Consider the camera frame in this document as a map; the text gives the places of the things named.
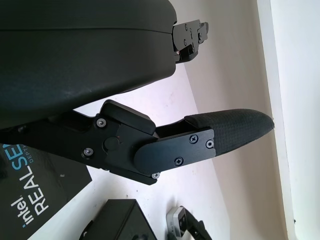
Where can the black Intel RealSense box lid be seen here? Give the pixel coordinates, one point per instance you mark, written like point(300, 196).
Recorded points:
point(37, 195)

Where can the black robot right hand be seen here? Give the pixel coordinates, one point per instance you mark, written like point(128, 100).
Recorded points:
point(197, 230)

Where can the black camera box base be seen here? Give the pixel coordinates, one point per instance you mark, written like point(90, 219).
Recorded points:
point(120, 220)

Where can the silver depth camera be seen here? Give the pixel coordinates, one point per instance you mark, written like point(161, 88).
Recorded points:
point(175, 220)

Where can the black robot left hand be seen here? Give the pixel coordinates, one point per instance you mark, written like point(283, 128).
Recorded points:
point(75, 55)

